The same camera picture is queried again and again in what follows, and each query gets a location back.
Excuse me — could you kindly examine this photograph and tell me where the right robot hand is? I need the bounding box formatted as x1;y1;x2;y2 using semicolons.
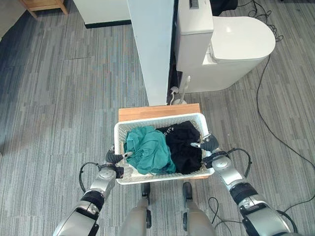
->
190;133;220;152

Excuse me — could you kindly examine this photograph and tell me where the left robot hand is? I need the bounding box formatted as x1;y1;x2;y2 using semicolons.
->
105;145;134;165

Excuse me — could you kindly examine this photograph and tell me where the white plastic laundry basket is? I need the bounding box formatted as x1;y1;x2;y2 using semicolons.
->
113;113;215;185

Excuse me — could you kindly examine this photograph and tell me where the black garment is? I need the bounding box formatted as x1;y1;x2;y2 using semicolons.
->
156;120;203;175

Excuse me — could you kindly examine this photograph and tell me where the teal green garment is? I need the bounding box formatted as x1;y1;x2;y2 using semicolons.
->
123;125;177;176

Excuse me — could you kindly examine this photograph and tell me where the small wooden table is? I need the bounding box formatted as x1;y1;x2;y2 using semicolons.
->
118;103;214;183

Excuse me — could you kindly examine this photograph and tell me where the left silver robot leg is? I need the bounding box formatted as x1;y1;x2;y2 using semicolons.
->
118;183;152;236

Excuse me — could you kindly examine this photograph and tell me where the silver robot leg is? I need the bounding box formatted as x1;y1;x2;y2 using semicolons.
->
182;181;216;236
118;183;152;236

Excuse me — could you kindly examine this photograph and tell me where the right silver robot leg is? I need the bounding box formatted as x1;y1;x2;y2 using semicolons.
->
182;181;216;236

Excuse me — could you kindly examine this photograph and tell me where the white toilet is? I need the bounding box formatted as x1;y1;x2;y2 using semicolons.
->
176;0;276;93

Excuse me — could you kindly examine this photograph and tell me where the white partition panel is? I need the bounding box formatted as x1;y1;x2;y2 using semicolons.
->
126;0;175;107

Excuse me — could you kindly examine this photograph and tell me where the white cabinet with black base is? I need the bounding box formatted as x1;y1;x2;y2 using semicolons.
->
72;0;132;29

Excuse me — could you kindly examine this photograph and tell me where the black thin cable loop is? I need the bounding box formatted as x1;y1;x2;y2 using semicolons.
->
208;196;245;236

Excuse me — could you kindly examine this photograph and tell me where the black floor cable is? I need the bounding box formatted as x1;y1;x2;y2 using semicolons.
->
236;0;315;223

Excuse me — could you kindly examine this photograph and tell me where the light wooden furniture frame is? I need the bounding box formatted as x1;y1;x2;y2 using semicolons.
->
19;0;69;18

